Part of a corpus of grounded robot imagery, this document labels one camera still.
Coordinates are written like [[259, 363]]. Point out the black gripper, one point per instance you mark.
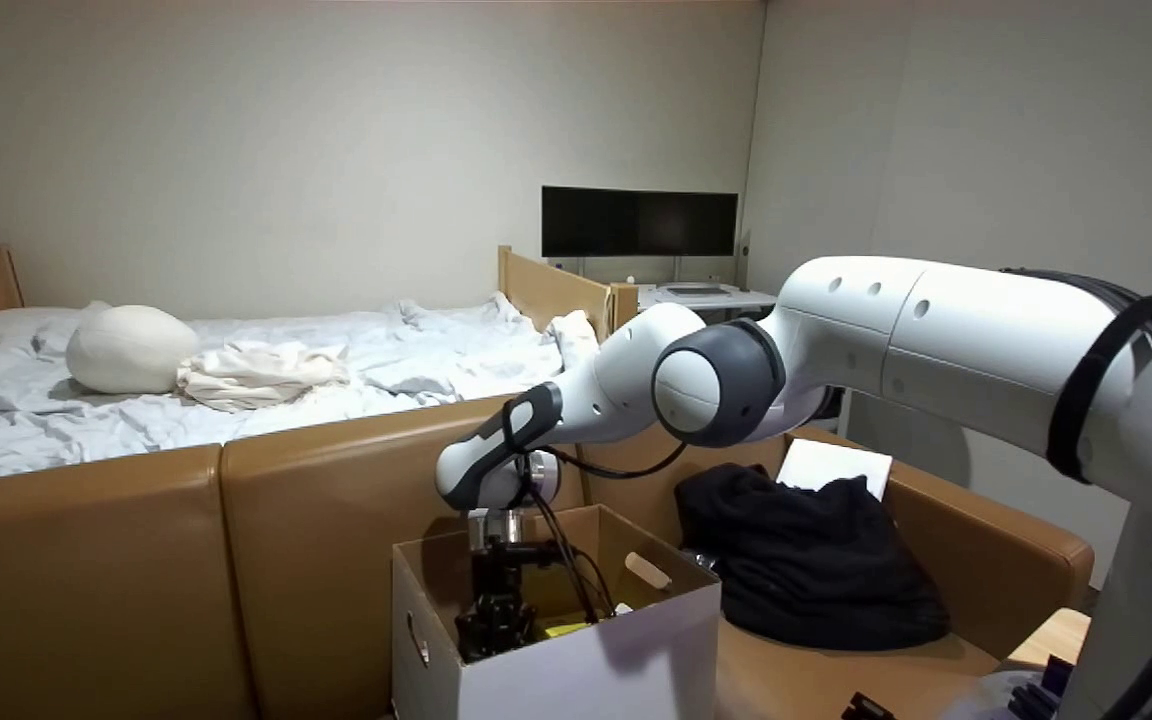
[[498, 602]]

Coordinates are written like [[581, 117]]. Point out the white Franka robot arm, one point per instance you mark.
[[979, 332]]

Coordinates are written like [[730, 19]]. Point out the white cardboard box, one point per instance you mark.
[[601, 680]]

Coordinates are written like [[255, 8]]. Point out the yellow book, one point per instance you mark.
[[561, 625]]

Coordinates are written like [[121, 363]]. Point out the black cloth pile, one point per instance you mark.
[[811, 561]]

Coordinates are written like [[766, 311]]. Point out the cream crumpled cloth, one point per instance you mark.
[[259, 377]]

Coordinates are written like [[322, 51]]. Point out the white paper sheet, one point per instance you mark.
[[836, 467]]

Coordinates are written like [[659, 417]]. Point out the black keyboard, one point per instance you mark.
[[697, 288]]

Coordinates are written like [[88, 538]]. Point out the white desk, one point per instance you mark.
[[739, 301]]

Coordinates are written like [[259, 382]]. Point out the tan leather sofa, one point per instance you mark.
[[98, 586]]

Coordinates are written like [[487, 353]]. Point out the black computer monitor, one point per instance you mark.
[[639, 223]]

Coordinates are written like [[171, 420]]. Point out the round white pillow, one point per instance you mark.
[[129, 349]]

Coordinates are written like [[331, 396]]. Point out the grey rounded chair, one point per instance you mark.
[[917, 446]]

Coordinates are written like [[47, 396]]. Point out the flat white pillow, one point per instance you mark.
[[11, 327]]

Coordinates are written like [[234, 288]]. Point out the wooden bed frame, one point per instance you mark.
[[528, 285]]

